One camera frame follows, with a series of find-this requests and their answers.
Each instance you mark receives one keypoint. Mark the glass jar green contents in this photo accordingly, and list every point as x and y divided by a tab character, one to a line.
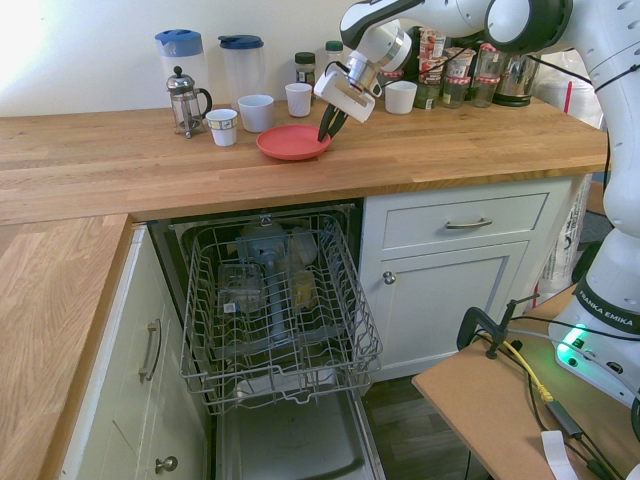
428	95

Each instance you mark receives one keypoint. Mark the white cup at right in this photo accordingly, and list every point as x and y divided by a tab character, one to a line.
400	97

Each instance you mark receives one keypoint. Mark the single yogurt cup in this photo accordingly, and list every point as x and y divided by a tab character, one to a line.
460	62

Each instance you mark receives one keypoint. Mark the black screw clamp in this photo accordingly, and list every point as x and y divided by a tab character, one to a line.
467	325

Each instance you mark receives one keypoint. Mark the red plastic plate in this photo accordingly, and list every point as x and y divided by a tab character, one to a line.
290	142

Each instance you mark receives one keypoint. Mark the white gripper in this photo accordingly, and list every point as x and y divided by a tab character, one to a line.
345	95

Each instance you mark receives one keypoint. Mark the white cup in rack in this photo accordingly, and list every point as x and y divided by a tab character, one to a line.
304	247

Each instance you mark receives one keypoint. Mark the small patterned paper cup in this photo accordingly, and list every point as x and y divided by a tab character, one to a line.
221	128

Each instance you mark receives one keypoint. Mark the metal corner cabinet knob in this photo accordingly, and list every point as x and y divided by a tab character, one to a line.
166	465

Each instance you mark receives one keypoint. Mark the glass jar red checkered lid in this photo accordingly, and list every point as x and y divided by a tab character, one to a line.
456	95
391	75
484	92

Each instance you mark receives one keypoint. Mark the white ceramic mug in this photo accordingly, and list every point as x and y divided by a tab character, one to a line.
256	115

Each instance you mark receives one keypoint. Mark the clear pitcher light blue lid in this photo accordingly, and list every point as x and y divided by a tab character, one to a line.
177	47

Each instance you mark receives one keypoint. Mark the instant coffee jar black lid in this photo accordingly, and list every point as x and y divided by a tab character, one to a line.
305	70

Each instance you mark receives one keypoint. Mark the clear pitcher dark blue lid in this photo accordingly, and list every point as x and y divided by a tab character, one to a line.
242	65

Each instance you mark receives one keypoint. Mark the brown wooden mounting board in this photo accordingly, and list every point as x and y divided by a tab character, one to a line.
480	400

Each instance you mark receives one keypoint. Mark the white corner cabinet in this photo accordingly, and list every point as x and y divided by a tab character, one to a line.
120	380

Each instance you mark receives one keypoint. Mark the white drawer front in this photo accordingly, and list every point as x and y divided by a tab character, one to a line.
415	225

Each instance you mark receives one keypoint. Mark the white cabinet door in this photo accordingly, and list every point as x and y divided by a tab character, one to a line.
450	310

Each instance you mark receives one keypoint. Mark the tall jar red checkered lid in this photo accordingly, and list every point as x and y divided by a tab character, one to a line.
490	62

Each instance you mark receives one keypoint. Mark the glass steel French press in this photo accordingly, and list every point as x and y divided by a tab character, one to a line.
186	102

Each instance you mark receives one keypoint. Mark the stainless steel kettle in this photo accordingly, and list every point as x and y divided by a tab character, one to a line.
517	80

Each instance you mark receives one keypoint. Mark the yellow plastic cup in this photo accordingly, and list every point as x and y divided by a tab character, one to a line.
303	290

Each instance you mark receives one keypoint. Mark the printed clear plastic bag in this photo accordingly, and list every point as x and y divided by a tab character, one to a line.
562	240

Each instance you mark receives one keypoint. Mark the white ribbed cup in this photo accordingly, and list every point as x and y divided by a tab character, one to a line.
298	100

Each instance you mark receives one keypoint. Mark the steel dishwasher door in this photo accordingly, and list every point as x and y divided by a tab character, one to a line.
295	440

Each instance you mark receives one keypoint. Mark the white paper strip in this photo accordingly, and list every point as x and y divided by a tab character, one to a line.
557	452

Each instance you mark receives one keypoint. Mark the clear bottle green lid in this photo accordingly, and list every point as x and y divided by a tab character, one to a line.
334	47

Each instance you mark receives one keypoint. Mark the red white yogurt pack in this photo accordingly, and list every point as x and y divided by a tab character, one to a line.
432	50

